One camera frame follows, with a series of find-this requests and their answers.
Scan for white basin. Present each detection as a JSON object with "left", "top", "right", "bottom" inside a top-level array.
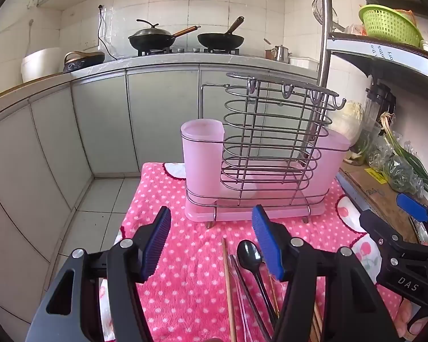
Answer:
[{"left": 21, "top": 47, "right": 63, "bottom": 84}]

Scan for small steel pot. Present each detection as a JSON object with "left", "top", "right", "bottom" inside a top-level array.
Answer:
[{"left": 272, "top": 45, "right": 293, "bottom": 63}]

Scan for napa cabbage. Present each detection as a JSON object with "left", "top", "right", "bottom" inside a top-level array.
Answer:
[{"left": 329, "top": 100, "right": 364, "bottom": 147}]

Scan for glass blender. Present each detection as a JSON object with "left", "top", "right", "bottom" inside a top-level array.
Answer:
[{"left": 360, "top": 83, "right": 397, "bottom": 150}]

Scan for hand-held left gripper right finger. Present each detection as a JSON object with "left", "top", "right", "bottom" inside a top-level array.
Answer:
[{"left": 251, "top": 205, "right": 400, "bottom": 342}]

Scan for white plastic tray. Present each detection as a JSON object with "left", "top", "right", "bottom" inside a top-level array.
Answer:
[{"left": 289, "top": 56, "right": 320, "bottom": 71}]

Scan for tall pink plastic cup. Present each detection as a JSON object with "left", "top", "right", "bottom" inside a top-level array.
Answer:
[{"left": 180, "top": 119, "right": 226, "bottom": 200}]

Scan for clear plastic spoon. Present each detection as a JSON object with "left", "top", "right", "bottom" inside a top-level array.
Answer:
[{"left": 228, "top": 253, "right": 273, "bottom": 342}]

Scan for wide pink plastic cup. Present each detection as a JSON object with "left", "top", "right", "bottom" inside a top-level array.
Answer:
[{"left": 307, "top": 128, "right": 351, "bottom": 200}]

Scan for wooden chopstick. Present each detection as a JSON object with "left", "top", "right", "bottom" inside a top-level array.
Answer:
[
  {"left": 221, "top": 238, "right": 238, "bottom": 342},
  {"left": 268, "top": 274, "right": 280, "bottom": 319},
  {"left": 311, "top": 303, "right": 323, "bottom": 342}
]

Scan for wire skimmer strainer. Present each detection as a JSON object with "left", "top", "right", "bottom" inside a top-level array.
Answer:
[{"left": 311, "top": 0, "right": 346, "bottom": 32}]

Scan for metal wire utensil rack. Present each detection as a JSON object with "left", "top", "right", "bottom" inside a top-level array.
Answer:
[{"left": 185, "top": 72, "right": 347, "bottom": 229}]

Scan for black induction cooker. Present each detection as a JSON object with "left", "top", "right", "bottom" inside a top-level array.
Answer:
[{"left": 63, "top": 51, "right": 106, "bottom": 75}]

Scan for black open wok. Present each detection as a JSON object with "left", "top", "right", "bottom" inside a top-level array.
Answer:
[{"left": 197, "top": 16, "right": 245, "bottom": 49}]

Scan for grey kitchen cabinets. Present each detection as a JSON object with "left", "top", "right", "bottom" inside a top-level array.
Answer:
[{"left": 0, "top": 60, "right": 322, "bottom": 293}]

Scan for pink polka dot cloth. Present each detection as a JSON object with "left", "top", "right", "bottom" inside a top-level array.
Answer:
[{"left": 100, "top": 162, "right": 403, "bottom": 342}]

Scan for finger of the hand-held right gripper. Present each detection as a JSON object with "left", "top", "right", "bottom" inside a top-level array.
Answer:
[
  {"left": 396, "top": 192, "right": 428, "bottom": 226},
  {"left": 358, "top": 210, "right": 403, "bottom": 255}
]

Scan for metal storage shelf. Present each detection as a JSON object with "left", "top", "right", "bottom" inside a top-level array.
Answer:
[{"left": 319, "top": 0, "right": 428, "bottom": 95}]

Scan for person's right hand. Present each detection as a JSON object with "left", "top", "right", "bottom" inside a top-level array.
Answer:
[{"left": 396, "top": 299, "right": 428, "bottom": 341}]

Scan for green plastic basket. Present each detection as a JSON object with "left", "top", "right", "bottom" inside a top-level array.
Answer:
[{"left": 359, "top": 4, "right": 423, "bottom": 47}]

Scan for cardboard box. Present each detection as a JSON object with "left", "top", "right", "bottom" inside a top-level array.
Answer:
[{"left": 336, "top": 160, "right": 428, "bottom": 247}]

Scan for black power cord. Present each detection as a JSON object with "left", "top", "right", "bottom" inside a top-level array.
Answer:
[{"left": 97, "top": 5, "right": 118, "bottom": 60}]

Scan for gas stove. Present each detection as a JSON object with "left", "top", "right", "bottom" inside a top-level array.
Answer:
[{"left": 139, "top": 46, "right": 242, "bottom": 57}]

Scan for black wok with lid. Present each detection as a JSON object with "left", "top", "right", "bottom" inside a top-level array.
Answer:
[{"left": 128, "top": 19, "right": 202, "bottom": 51}]

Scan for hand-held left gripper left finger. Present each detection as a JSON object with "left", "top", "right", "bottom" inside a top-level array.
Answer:
[{"left": 25, "top": 206, "right": 172, "bottom": 342}]

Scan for pink plastic drip tray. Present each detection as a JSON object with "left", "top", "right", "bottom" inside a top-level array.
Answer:
[{"left": 185, "top": 182, "right": 338, "bottom": 222}]

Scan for green onions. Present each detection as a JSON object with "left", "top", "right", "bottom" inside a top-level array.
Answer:
[{"left": 379, "top": 112, "right": 428, "bottom": 202}]

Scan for black plastic spoon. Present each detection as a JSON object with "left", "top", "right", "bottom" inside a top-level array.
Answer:
[{"left": 237, "top": 240, "right": 279, "bottom": 328}]

